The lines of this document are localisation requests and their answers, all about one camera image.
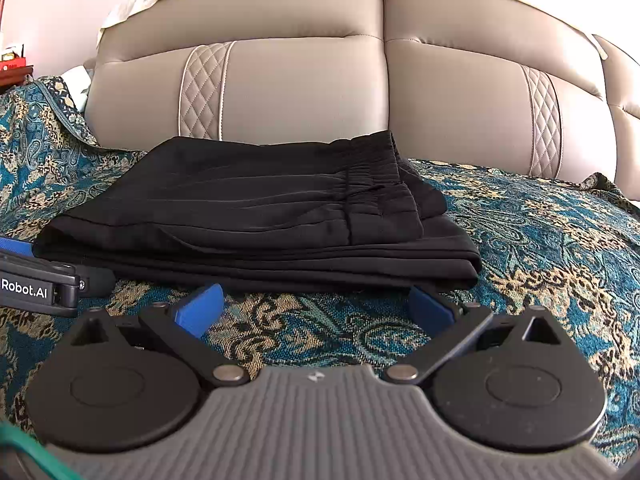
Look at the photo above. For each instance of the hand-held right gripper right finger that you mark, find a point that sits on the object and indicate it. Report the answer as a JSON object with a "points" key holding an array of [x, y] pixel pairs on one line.
{"points": [[431, 307]]}

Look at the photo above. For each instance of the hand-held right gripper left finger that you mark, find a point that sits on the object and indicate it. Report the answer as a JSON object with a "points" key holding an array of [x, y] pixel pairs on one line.
{"points": [[200, 311]]}

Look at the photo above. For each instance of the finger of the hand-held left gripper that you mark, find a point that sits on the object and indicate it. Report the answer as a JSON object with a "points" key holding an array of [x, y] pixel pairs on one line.
{"points": [[15, 247]]}

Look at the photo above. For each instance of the black pants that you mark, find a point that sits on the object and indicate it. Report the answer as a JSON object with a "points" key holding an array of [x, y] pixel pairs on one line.
{"points": [[260, 220]]}

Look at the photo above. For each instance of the blue patterned bedspread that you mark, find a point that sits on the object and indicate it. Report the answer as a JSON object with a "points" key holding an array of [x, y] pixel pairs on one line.
{"points": [[540, 260]]}

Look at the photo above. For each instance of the wooden nightstand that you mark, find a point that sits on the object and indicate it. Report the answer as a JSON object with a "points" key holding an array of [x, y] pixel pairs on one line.
{"points": [[15, 77]]}

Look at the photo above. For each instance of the light blue pillow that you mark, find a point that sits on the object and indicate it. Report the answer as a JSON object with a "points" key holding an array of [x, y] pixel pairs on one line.
{"points": [[77, 85]]}

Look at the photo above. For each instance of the red box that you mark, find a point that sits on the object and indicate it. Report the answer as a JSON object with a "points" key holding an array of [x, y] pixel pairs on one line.
{"points": [[12, 64]]}

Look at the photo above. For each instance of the beige leather headboard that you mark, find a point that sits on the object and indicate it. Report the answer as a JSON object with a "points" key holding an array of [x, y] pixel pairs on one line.
{"points": [[310, 90]]}

